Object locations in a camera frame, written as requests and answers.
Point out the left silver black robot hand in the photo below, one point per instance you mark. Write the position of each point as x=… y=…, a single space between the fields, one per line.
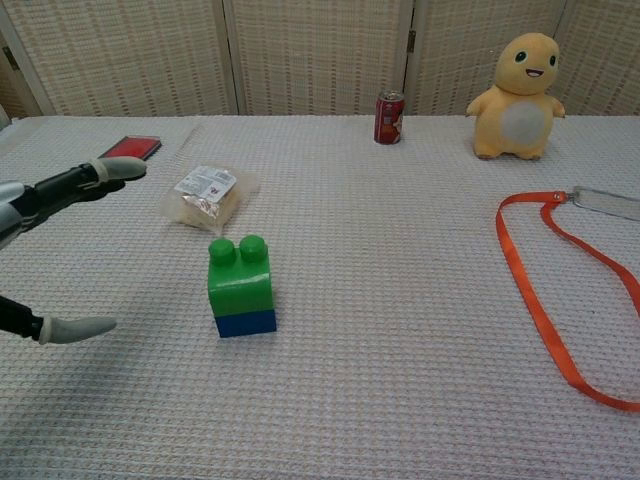
x=50 y=192

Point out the green toy brick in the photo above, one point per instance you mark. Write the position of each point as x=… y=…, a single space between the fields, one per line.
x=240 y=290

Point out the blue toy brick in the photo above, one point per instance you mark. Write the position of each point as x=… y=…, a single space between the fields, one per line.
x=247 y=324

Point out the flat red case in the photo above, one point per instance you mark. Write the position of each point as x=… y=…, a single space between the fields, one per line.
x=131 y=148

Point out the clear snack packet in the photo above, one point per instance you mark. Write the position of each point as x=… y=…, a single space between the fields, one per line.
x=205 y=200

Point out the beige woven folding screen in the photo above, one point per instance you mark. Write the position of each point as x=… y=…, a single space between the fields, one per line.
x=320 y=55

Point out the red soda can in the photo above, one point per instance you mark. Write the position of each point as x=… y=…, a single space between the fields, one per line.
x=389 y=120

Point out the white woven tablecloth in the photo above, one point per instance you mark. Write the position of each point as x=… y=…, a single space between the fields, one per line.
x=350 y=390

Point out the yellow plush toy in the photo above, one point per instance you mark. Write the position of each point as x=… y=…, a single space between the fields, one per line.
x=515 y=90

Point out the clear badge holder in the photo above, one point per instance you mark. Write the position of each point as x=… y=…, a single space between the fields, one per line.
x=607 y=202

